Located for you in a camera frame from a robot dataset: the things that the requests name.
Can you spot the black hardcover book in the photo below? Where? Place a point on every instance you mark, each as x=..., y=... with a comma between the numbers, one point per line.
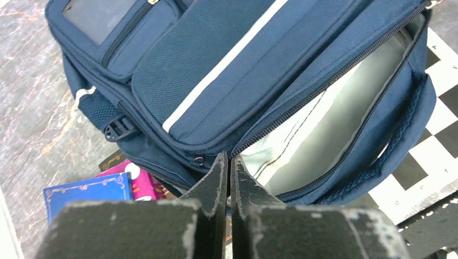
x=112, y=160

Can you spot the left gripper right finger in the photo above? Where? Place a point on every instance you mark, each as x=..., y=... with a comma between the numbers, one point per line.
x=265, y=227

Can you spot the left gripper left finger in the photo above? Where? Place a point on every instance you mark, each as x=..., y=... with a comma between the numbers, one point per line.
x=192, y=226

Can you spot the purple book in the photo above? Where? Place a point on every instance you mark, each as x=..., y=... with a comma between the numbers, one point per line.
x=144, y=187

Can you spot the black and white chessboard mat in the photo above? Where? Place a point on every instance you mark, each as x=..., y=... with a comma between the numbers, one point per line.
x=429, y=172

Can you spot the navy blue backpack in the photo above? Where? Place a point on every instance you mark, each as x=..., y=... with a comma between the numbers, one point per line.
x=322, y=100

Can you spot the blue landscape cover book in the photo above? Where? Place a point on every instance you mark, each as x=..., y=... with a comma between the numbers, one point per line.
x=109, y=187

